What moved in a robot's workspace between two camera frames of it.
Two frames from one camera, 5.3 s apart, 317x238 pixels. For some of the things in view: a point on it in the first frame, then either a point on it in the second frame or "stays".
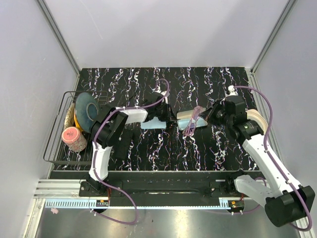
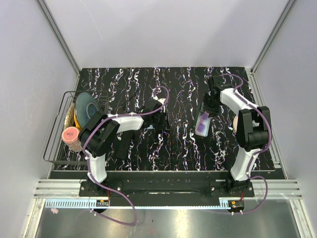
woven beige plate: x=69 y=121 stays
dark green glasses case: x=184 y=118 -> x=200 y=111
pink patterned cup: x=74 y=140 stays
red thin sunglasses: x=189 y=130 -> x=202 y=124
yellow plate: x=77 y=124 stays
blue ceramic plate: x=87 y=110 stays
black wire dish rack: x=71 y=140 stays
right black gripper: x=211 y=111 -> x=212 y=111
